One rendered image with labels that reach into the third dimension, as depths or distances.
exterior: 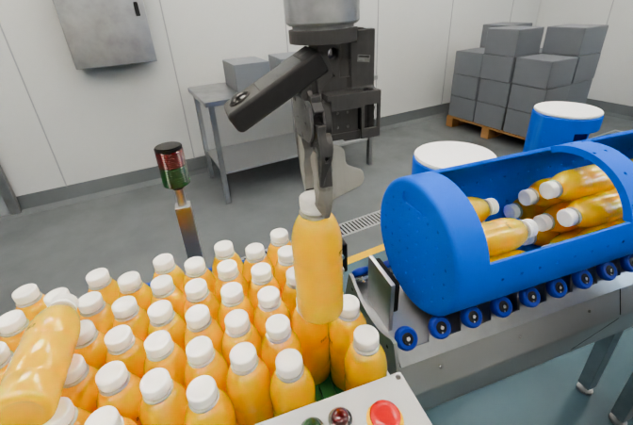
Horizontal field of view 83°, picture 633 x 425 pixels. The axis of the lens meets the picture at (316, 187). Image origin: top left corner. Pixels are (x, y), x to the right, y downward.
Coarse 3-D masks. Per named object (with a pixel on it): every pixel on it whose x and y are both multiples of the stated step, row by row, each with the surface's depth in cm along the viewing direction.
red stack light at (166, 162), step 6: (180, 150) 84; (156, 156) 83; (162, 156) 82; (168, 156) 83; (174, 156) 83; (180, 156) 85; (162, 162) 83; (168, 162) 83; (174, 162) 84; (180, 162) 85; (186, 162) 87; (162, 168) 84; (168, 168) 84; (174, 168) 84
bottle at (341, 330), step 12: (360, 312) 61; (336, 324) 61; (348, 324) 60; (360, 324) 61; (336, 336) 61; (348, 336) 60; (336, 348) 62; (336, 360) 64; (336, 372) 65; (336, 384) 67
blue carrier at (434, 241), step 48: (576, 144) 81; (624, 144) 102; (384, 192) 81; (432, 192) 65; (480, 192) 93; (624, 192) 71; (384, 240) 86; (432, 240) 66; (480, 240) 61; (576, 240) 67; (624, 240) 72; (432, 288) 69; (480, 288) 63
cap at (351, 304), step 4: (344, 296) 62; (348, 296) 62; (352, 296) 62; (344, 300) 61; (348, 300) 61; (352, 300) 61; (356, 300) 61; (344, 304) 60; (348, 304) 60; (352, 304) 60; (356, 304) 60; (344, 308) 59; (348, 308) 59; (352, 308) 59; (356, 308) 60; (344, 312) 59; (348, 312) 59; (352, 312) 59; (356, 312) 60; (344, 316) 60; (348, 316) 60; (352, 316) 60
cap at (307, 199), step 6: (306, 192) 46; (312, 192) 46; (300, 198) 45; (306, 198) 45; (312, 198) 45; (300, 204) 45; (306, 204) 44; (312, 204) 44; (300, 210) 46; (306, 210) 44; (312, 210) 44
